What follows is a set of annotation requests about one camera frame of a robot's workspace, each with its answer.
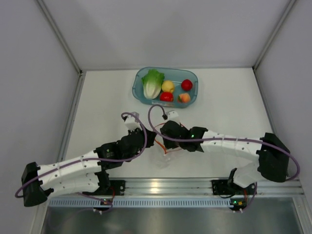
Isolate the green fake vegetable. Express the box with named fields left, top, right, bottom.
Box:
left=141, top=69, right=165, bottom=99

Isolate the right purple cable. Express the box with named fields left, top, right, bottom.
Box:
left=148, top=104, right=301, bottom=213

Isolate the slotted cable duct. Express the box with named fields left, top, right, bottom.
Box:
left=48, top=197, right=243, bottom=208

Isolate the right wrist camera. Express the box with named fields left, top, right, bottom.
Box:
left=162, top=110, right=180, bottom=124

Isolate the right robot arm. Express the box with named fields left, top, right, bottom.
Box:
left=160, top=120, right=290, bottom=194

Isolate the red fake pepper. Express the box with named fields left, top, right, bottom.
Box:
left=181, top=79, right=193, bottom=92

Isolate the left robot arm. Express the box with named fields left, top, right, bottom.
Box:
left=20, top=128, right=156, bottom=207

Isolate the teal plastic bin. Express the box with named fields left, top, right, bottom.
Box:
left=132, top=67, right=199, bottom=108

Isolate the clear zip top bag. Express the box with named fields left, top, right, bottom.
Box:
left=150, top=135, right=182, bottom=169

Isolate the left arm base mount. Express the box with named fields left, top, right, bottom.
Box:
left=106, top=180, right=126, bottom=196

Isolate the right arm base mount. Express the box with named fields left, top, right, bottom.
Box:
left=211, top=179, right=236, bottom=198

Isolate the aluminium mounting rail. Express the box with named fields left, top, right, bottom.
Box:
left=111, top=178, right=304, bottom=197

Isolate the fake peach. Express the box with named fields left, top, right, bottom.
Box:
left=177, top=93, right=191, bottom=103

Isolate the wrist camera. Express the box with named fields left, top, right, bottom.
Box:
left=121, top=112, right=141, bottom=131
left=162, top=110, right=180, bottom=124

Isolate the yellow fake fruit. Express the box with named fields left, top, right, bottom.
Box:
left=161, top=80, right=175, bottom=93

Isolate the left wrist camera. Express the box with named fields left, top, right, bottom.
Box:
left=121, top=112, right=141, bottom=131

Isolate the fake strawberry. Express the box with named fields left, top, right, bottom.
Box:
left=159, top=92, right=174, bottom=102

